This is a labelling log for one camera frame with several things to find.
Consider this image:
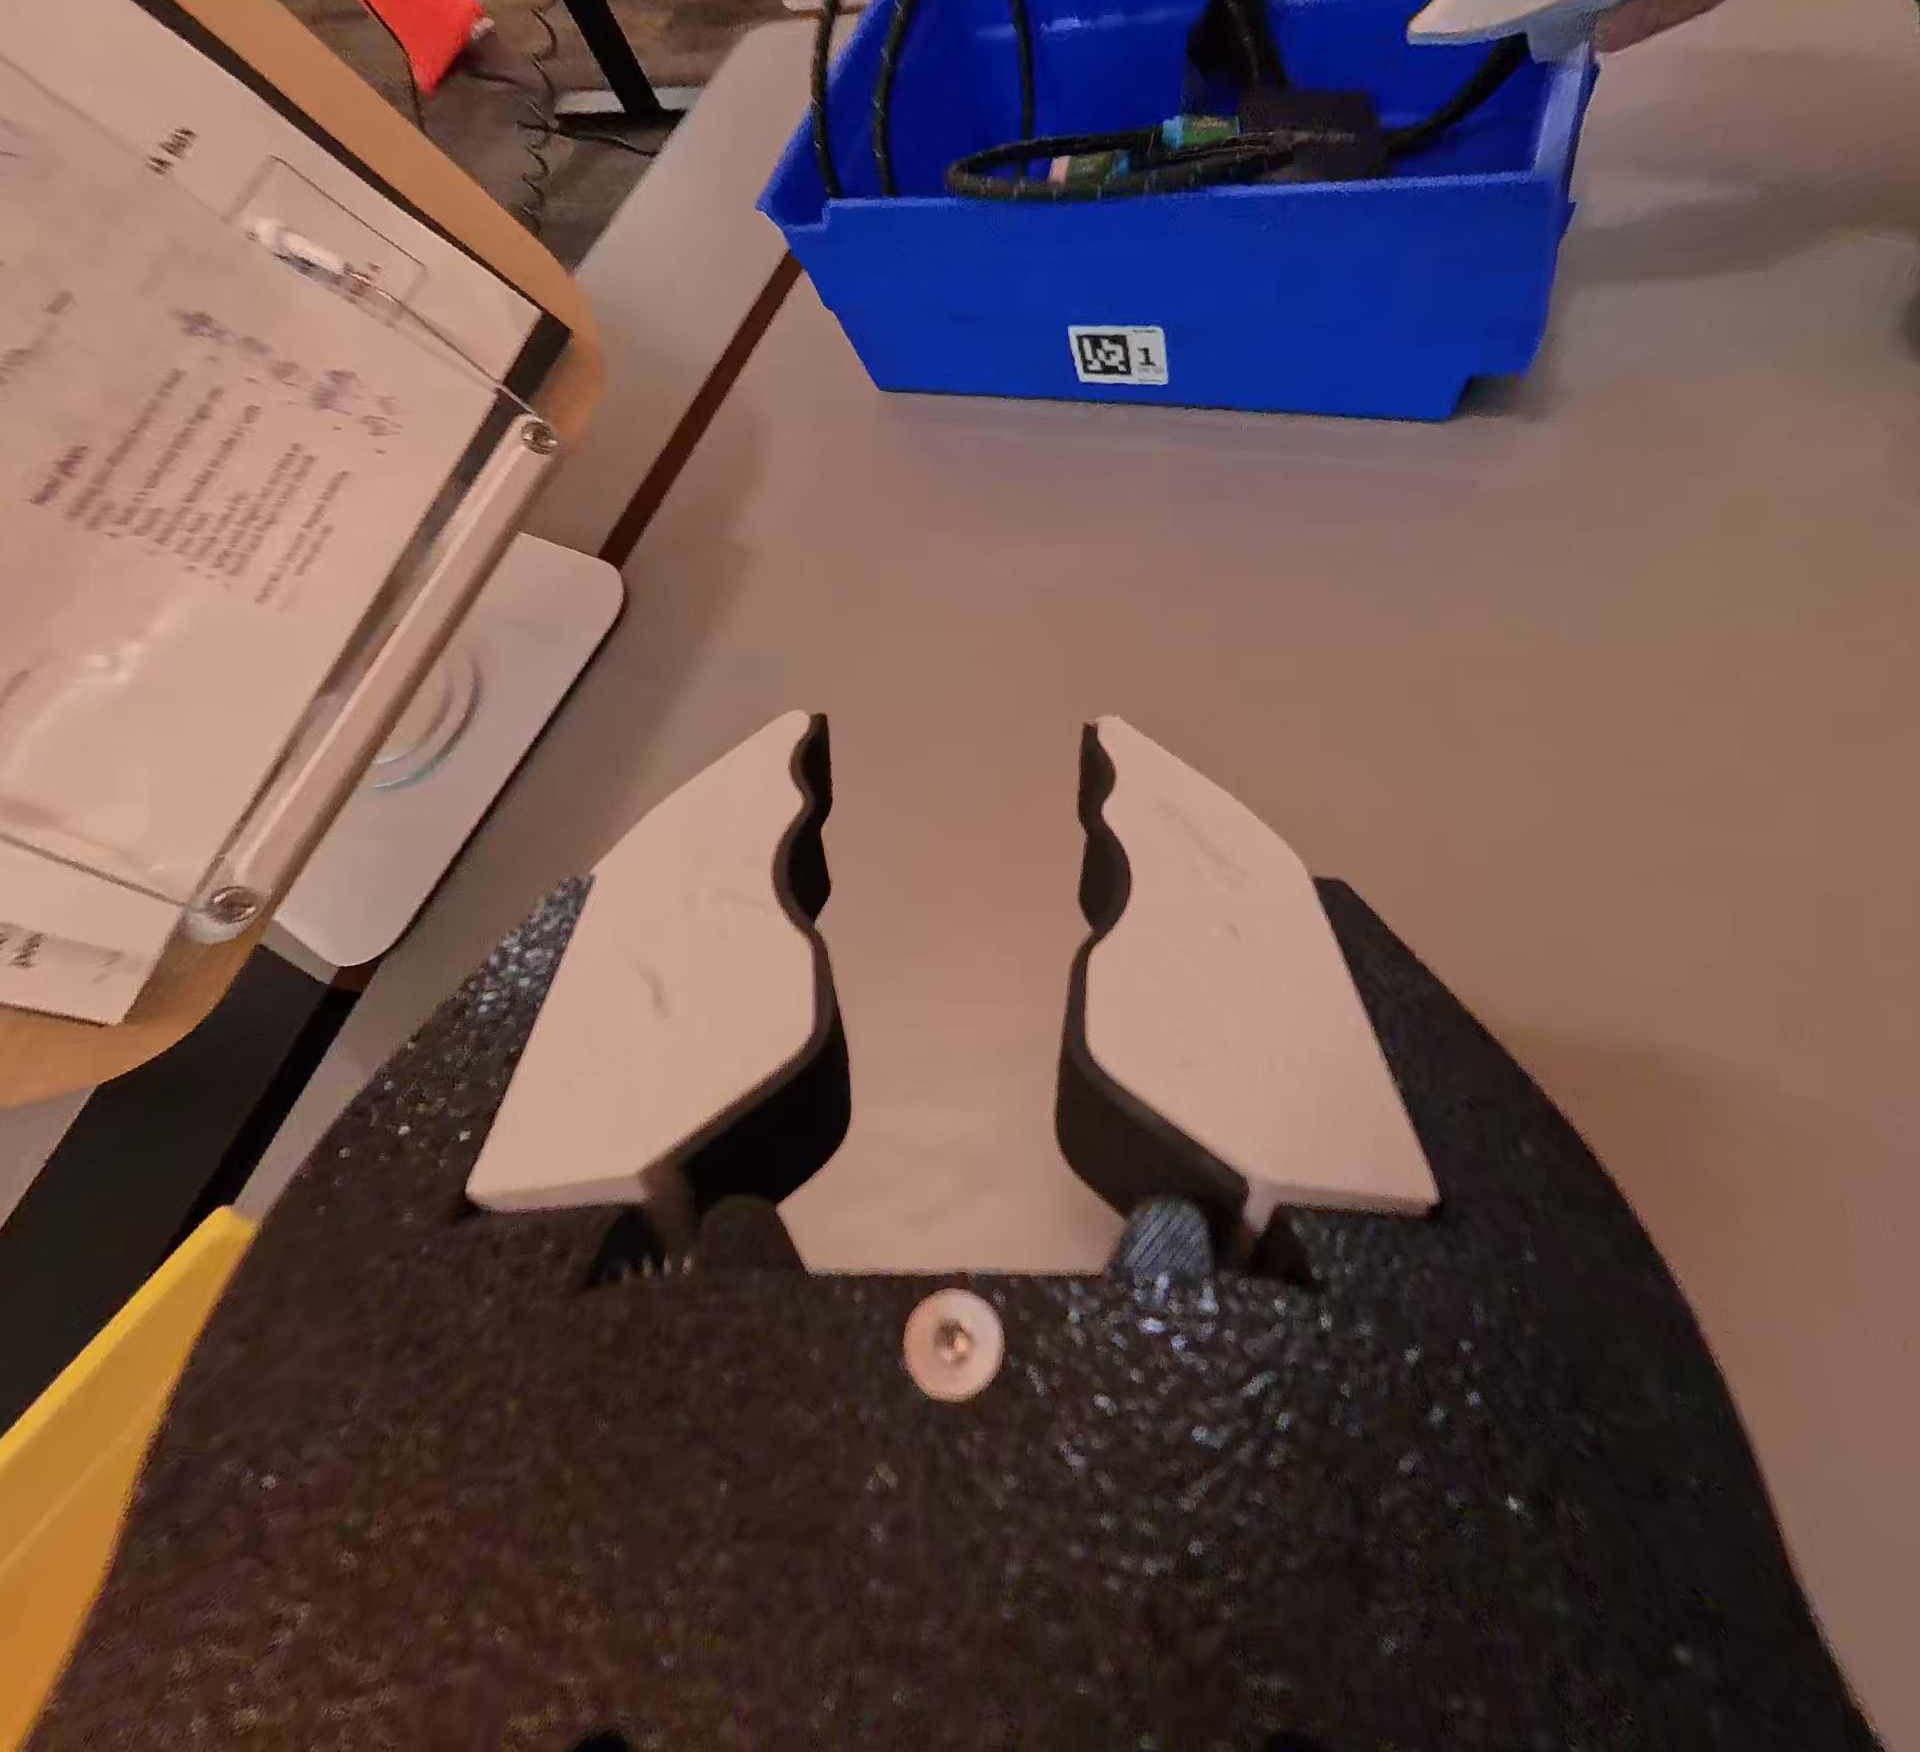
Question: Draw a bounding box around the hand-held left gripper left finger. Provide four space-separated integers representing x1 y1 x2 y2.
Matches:
464 713 854 1221

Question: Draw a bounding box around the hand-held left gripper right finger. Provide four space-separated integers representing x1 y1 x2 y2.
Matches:
1054 714 1445 1252

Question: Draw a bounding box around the square adapter hub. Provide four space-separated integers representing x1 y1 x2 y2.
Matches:
1237 85 1386 183

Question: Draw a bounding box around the blue plastic bin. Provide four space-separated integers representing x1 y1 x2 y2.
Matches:
757 0 1600 422

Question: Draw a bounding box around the printed instruction sheet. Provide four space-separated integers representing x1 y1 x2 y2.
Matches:
0 0 542 1025

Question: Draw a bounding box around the wooden document stand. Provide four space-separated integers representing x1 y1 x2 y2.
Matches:
0 0 623 1108

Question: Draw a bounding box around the yellow plastic bin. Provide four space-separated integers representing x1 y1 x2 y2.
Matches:
0 1203 262 1752

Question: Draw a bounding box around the black coiled cord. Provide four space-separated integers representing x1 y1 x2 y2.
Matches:
506 0 574 236

